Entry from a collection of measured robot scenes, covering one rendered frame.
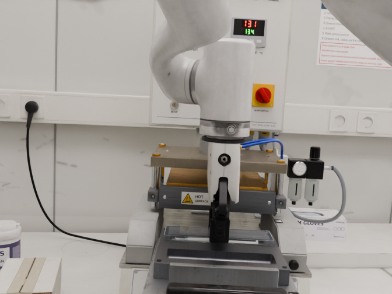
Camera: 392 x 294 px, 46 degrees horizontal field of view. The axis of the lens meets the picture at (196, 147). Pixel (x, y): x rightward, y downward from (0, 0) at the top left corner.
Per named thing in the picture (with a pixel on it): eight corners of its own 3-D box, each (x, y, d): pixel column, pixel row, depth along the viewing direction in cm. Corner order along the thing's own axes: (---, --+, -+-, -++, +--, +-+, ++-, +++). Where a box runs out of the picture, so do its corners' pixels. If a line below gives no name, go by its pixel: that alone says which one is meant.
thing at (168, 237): (163, 248, 77) (163, 235, 76) (165, 237, 82) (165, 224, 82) (273, 254, 77) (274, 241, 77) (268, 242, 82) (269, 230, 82)
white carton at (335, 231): (266, 226, 155) (268, 205, 154) (333, 230, 155) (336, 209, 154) (272, 238, 143) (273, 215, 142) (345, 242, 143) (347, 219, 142)
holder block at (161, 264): (161, 241, 84) (162, 227, 83) (271, 247, 84) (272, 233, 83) (153, 278, 67) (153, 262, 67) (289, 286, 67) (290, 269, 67)
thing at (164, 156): (158, 177, 116) (161, 126, 114) (281, 184, 116) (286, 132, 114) (149, 201, 92) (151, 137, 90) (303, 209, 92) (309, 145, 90)
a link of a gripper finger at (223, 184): (228, 189, 69) (225, 219, 72) (226, 164, 76) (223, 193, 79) (220, 189, 69) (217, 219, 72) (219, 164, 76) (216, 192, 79)
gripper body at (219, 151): (249, 137, 72) (245, 206, 73) (243, 130, 82) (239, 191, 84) (202, 134, 72) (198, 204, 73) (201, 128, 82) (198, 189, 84)
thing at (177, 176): (170, 184, 109) (172, 144, 108) (263, 188, 109) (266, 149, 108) (165, 202, 92) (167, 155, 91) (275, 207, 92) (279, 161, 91)
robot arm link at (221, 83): (186, 118, 75) (241, 122, 71) (191, 35, 73) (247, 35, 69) (206, 116, 82) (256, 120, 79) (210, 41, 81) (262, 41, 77)
